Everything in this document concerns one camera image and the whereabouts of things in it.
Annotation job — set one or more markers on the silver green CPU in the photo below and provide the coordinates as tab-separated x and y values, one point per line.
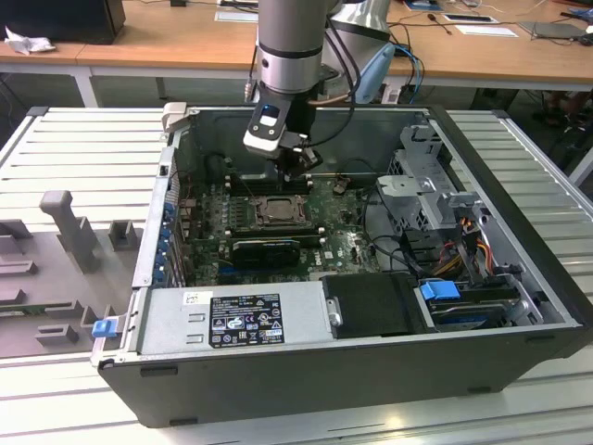
279	212

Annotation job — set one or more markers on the black RAM slot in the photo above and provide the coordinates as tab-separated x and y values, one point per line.
278	231
255	178
278	237
255	192
255	182
278	234
278	227
255	187

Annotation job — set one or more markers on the metal CPU socket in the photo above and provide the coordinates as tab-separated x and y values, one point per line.
280	196

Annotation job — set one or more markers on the green motherboard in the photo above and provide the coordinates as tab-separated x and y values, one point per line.
333	232

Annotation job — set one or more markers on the grey framed sheet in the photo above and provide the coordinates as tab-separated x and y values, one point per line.
237	15

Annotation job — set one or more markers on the grey metal drive cage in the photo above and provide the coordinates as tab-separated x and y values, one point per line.
417	194

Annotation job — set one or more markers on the wooden desk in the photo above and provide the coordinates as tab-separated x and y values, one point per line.
185	41

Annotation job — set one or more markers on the black plastic shroud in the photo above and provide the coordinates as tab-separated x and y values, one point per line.
370	301

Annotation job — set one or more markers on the white paper sheet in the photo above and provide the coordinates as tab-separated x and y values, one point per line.
486	31

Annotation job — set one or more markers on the hard disk in blue carrier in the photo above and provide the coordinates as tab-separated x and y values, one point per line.
437	294

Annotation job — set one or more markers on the silver power supply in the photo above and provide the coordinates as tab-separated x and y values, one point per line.
162	324

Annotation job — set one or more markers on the black computer box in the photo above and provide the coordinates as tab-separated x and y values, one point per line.
60	21

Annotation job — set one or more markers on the grey laptop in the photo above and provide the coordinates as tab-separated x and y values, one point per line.
556	30

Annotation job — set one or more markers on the black grey PC case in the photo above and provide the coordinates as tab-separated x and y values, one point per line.
324	389

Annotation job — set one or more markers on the crumpled white paper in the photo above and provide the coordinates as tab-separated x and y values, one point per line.
28	44

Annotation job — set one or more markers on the blue plastic latch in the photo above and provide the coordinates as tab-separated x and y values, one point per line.
103	329

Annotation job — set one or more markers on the grey parts rack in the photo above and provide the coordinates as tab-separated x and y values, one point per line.
60	283

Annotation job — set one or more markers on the green RAM stick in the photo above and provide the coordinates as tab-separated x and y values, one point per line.
23	308

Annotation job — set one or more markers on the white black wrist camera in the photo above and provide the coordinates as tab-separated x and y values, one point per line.
264	134

